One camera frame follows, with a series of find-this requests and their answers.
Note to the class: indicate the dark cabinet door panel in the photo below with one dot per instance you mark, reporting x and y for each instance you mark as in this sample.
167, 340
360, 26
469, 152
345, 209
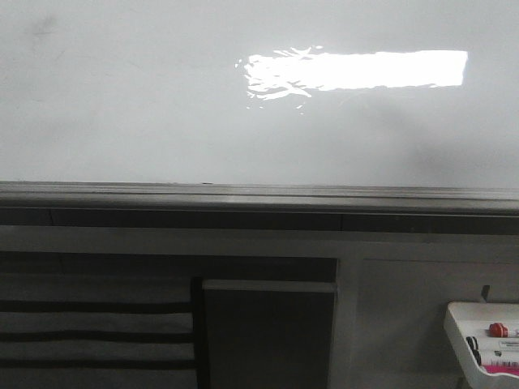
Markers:
269, 334

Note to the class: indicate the white whiteboard with metal frame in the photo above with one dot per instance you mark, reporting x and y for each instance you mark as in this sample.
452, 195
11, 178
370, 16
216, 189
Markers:
375, 116

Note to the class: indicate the pink whiteboard eraser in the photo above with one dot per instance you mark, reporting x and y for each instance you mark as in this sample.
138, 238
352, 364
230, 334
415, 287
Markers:
496, 369

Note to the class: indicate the white plastic marker tray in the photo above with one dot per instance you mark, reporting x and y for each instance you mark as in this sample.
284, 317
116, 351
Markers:
464, 319

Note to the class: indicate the striped slatted shelf panel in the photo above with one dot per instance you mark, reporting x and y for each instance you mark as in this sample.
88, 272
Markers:
101, 332

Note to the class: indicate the black capped marker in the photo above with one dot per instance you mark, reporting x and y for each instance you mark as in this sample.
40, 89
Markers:
498, 352

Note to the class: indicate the red capped marker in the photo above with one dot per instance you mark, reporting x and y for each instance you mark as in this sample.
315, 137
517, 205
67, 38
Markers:
504, 330

